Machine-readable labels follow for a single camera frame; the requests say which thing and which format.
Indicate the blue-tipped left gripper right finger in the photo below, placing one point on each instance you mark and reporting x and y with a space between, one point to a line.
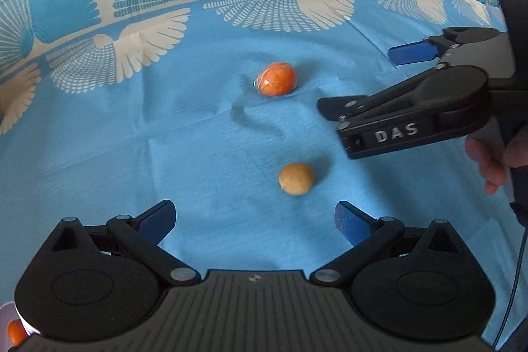
371 240

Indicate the blue fan-pattern cloth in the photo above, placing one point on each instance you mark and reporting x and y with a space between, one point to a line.
192 128

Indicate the orange mandarin near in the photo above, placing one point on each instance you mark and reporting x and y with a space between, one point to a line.
16 333

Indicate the person's hand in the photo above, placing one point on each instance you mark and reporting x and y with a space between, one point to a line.
493 170

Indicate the orange fruit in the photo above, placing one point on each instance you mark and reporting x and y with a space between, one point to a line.
278 79

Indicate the small beige ball fruit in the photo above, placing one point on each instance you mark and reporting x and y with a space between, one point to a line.
296 179

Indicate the light purple round plate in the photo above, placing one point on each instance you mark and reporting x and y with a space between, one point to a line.
8 314

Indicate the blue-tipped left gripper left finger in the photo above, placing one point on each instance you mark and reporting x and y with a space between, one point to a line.
139 237

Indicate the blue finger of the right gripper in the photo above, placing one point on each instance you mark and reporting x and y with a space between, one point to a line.
422 51

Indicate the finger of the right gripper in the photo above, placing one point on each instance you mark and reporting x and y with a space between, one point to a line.
438 85

